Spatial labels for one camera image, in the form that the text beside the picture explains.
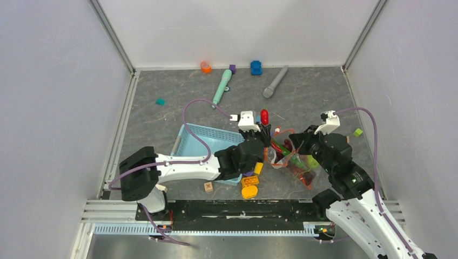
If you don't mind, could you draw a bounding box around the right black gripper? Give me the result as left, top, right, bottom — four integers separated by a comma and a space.
288, 124, 334, 174

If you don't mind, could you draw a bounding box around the red toy chili pepper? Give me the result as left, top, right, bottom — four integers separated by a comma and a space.
260, 109, 269, 126

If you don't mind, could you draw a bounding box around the clear orange zip bag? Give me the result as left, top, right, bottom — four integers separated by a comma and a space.
264, 127, 319, 190

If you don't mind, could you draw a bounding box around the green toy cucumber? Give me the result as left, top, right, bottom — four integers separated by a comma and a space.
271, 140, 308, 171

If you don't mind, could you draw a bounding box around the light blue plastic basket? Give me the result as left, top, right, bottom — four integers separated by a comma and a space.
171, 123, 245, 187

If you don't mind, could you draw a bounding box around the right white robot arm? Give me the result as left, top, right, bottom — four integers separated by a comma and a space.
289, 125, 436, 258

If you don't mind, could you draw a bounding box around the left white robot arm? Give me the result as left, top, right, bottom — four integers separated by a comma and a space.
109, 123, 271, 220

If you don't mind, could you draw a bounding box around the green small cube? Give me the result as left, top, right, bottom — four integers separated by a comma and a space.
353, 128, 363, 137

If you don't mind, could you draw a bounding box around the yellow flat brick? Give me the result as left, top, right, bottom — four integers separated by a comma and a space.
253, 162, 264, 175

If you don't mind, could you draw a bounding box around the grey toy microphone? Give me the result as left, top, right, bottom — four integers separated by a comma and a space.
262, 65, 289, 98

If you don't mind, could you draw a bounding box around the orange lego brick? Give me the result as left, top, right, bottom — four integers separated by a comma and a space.
240, 175, 259, 188

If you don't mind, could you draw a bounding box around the yellow oval toy block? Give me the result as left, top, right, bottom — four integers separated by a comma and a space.
241, 185, 258, 199

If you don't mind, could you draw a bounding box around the blue toy car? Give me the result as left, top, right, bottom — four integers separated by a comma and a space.
250, 60, 262, 76

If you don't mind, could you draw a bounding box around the mint green toy pen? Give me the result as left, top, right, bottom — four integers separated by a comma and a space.
212, 69, 232, 108

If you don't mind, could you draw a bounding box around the small purple block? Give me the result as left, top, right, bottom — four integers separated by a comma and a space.
229, 64, 236, 74

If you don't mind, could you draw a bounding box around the wooden cube with X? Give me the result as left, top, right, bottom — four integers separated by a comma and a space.
204, 182, 213, 193

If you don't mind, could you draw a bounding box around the teal small block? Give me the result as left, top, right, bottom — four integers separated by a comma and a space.
155, 98, 165, 106

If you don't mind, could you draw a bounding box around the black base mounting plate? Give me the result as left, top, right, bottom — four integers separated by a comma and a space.
136, 200, 326, 231

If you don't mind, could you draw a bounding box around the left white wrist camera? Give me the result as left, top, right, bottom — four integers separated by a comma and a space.
230, 111, 260, 132

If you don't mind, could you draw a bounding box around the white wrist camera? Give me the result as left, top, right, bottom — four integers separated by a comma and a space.
314, 110, 340, 135
230, 111, 260, 132

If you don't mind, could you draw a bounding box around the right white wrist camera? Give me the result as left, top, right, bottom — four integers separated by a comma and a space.
314, 110, 340, 135

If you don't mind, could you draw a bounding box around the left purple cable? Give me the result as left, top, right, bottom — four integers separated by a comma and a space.
107, 99, 239, 191

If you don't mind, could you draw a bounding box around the purple cable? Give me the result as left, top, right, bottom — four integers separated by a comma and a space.
107, 99, 239, 191
333, 106, 419, 259

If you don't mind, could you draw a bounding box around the light blue cable comb rail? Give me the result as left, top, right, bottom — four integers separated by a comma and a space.
93, 223, 319, 237

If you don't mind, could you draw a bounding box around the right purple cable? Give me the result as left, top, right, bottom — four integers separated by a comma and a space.
333, 106, 419, 259

